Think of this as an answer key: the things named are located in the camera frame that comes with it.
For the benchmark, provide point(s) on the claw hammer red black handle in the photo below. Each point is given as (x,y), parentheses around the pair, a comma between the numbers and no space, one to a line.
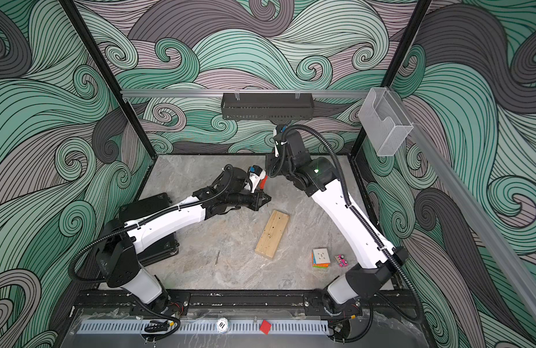
(263,182)

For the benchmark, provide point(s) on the clear plastic wall bin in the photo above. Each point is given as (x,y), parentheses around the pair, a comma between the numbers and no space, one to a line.
(384,118)

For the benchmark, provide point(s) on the white slotted cable duct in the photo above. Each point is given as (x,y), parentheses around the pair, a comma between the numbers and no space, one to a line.
(207,326)

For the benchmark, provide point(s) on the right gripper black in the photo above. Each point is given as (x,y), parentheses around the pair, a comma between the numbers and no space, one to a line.
(272,170)

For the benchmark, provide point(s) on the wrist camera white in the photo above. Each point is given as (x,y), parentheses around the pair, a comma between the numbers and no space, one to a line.
(255,175)
(277,136)

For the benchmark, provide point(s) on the black perforated wall shelf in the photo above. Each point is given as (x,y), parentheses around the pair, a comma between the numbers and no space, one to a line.
(276,107)

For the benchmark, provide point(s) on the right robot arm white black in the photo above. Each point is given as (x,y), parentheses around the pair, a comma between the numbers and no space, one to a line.
(304,157)

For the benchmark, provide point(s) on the aluminium rail wall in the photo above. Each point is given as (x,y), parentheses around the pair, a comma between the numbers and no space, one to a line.
(132,93)
(517,274)

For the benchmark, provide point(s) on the black case on table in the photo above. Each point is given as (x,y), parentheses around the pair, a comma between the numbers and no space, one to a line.
(164,248)

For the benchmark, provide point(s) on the small red cube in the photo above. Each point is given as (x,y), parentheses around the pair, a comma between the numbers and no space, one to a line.
(265,327)

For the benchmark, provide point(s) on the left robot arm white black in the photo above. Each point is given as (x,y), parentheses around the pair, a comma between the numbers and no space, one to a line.
(116,253)

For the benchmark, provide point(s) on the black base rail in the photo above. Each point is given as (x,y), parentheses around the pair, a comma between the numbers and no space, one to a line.
(189,302)

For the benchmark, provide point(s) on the aluminium rail back wall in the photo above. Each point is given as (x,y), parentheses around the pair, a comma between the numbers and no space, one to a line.
(132,93)

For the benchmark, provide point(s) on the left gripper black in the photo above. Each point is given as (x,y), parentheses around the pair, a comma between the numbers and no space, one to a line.
(256,204)

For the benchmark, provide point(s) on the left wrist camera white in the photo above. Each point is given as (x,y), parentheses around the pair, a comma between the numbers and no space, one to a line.
(255,175)

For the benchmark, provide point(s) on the pulled steel nail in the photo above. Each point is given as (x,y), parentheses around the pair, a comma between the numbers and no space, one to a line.
(217,258)

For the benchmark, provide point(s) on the colourful puzzle cube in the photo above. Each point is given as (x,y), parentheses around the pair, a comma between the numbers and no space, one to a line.
(320,258)

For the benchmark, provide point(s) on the wooden block with nails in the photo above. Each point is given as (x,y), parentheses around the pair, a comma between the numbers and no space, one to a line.
(272,235)

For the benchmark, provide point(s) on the small pink toy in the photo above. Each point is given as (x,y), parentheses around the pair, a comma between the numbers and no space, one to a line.
(341,261)

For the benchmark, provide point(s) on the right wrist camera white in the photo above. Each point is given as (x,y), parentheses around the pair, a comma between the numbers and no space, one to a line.
(277,136)

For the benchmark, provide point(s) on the aluminium rail right wall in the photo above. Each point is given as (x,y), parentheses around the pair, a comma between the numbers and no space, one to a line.
(517,274)

